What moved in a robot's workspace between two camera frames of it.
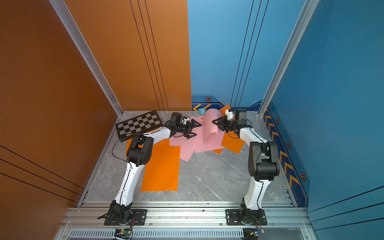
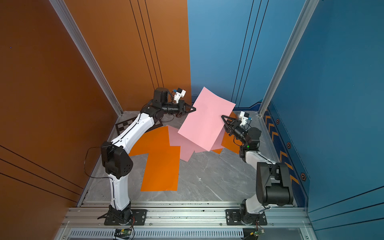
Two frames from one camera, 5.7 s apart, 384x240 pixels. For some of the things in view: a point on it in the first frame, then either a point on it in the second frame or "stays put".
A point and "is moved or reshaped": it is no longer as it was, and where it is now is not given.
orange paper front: [161, 172] stays put
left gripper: [187, 134] to [181, 108]
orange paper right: [231, 141] stays put
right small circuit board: [252, 233] stays put
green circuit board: [124, 233] stays put
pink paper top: [209, 127] is moved or reshaped
